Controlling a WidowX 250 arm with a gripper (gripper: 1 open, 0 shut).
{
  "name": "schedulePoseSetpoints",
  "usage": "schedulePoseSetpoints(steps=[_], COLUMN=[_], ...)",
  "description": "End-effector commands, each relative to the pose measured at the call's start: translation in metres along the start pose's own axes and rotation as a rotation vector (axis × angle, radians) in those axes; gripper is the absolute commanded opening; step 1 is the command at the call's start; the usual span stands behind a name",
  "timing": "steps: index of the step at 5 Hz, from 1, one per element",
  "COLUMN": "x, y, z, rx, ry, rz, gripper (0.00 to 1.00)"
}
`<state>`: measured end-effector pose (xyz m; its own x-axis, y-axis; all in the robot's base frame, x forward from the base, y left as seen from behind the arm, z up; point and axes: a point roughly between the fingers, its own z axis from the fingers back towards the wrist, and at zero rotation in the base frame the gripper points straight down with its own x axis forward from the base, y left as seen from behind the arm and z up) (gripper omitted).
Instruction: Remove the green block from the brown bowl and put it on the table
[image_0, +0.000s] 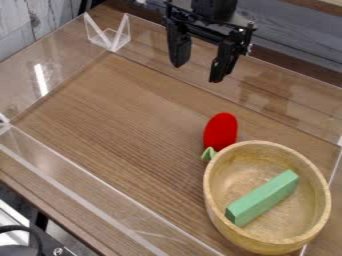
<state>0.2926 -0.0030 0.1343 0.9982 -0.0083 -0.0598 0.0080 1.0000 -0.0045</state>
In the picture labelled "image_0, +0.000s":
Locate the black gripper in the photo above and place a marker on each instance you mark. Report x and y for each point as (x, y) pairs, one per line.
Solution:
(212, 21)

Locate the green rectangular block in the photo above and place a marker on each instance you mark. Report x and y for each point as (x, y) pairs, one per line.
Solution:
(263, 198)

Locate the wooden bowl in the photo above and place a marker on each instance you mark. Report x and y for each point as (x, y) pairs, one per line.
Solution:
(239, 168)

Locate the red plush strawberry toy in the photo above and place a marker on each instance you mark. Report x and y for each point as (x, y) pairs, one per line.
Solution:
(219, 134)

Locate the clear acrylic corner bracket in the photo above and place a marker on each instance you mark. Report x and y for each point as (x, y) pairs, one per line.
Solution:
(108, 39)

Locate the black metal frame with bolt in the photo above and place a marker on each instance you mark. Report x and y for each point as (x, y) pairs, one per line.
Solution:
(52, 247)

